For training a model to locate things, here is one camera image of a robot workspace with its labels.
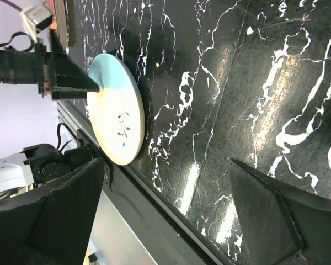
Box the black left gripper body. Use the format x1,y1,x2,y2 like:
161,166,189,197
0,43,52,96

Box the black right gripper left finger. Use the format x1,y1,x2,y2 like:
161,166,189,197
0,158,104,264

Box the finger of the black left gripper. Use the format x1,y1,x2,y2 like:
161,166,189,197
48,29,99,100

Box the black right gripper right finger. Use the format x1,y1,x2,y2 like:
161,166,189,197
229,159,331,264

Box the cream plate with sprig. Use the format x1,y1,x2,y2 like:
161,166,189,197
87,54,145,166

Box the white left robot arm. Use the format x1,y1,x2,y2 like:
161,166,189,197
0,29,99,192

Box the dark cover paperback book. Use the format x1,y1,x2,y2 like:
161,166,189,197
54,0,76,48

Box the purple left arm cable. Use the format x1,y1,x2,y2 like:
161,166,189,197
1,0,24,12

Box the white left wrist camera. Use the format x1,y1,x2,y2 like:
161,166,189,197
20,4,54,36

